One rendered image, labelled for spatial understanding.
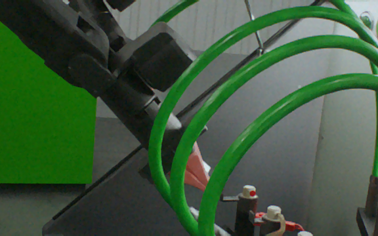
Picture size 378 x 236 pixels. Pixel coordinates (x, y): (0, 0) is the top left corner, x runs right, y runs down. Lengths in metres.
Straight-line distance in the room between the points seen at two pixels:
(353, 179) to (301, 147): 0.15
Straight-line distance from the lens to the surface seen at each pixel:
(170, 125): 0.67
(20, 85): 3.95
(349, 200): 1.03
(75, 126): 4.02
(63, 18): 0.63
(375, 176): 0.82
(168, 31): 0.65
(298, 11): 0.62
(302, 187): 1.14
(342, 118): 1.05
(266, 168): 1.09
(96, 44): 0.64
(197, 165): 0.68
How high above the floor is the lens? 1.35
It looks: 10 degrees down
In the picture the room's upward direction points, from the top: 6 degrees clockwise
